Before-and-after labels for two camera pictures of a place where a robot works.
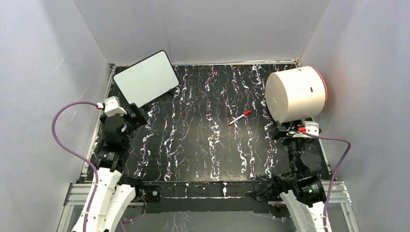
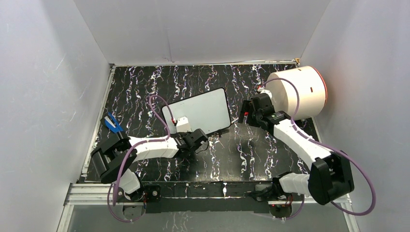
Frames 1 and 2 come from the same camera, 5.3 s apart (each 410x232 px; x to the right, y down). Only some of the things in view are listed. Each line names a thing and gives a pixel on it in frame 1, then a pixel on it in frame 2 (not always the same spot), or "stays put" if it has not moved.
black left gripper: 138,121 → 184,134
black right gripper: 280,131 → 247,107
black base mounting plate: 197,196 stays put
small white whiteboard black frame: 146,80 → 209,111
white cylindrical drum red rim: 296,93 stays put
